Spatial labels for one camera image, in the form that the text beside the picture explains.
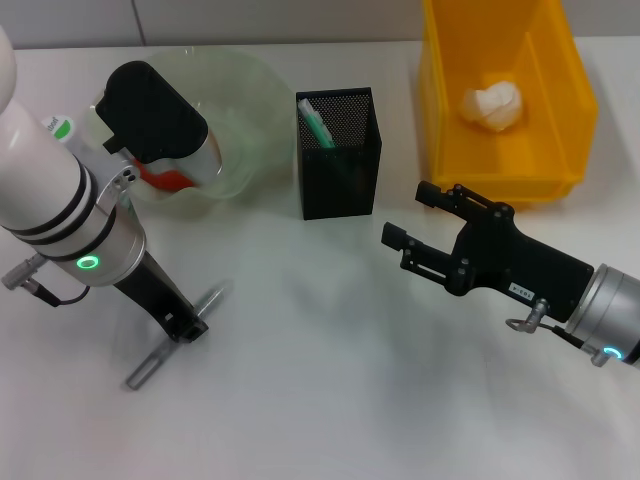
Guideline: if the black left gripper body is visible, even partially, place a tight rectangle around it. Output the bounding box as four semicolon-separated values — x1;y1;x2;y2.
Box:
113;251;200;322

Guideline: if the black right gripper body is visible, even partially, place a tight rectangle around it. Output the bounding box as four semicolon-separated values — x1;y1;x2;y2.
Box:
445;201;595;325

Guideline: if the grey pen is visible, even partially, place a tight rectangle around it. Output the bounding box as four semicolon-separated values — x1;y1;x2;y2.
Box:
124;283;230;392

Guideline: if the orange fruit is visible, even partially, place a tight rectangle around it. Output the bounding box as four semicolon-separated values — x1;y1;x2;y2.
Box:
134;162;195;195

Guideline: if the white paper ball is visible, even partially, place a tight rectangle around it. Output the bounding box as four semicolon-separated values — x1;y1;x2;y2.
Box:
458;79;526;134

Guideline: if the green utility knife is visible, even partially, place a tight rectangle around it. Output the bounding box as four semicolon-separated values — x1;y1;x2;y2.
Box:
298;98;337;150

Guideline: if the clear green-label water bottle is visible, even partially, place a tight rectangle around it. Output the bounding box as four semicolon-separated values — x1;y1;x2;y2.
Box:
42;114;140;217

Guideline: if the black mesh pen holder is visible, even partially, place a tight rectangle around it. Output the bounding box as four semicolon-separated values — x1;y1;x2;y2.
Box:
294;87;384;221

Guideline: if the pale green glass fruit plate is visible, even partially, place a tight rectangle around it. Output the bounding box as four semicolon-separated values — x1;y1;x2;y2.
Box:
89;45;296;205

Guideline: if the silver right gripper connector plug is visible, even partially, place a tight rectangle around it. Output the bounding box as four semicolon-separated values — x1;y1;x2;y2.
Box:
505;298;550;333

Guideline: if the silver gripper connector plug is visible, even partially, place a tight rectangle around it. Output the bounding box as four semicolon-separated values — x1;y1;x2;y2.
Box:
505;298;550;333
1;254;45;292

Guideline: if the yellow plastic bin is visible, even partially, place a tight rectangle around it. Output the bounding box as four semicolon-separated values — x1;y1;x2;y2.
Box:
418;0;600;211

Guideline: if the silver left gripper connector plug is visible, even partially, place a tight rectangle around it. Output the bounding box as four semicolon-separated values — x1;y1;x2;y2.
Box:
1;254;45;292

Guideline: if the grey right gripper cable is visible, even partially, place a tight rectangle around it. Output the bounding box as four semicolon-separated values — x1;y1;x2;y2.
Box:
542;323;610;370

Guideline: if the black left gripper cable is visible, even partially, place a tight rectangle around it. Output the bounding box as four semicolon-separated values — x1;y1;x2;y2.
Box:
28;283;95;306

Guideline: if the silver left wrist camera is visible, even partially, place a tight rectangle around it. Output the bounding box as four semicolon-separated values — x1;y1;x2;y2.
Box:
93;59;225;211

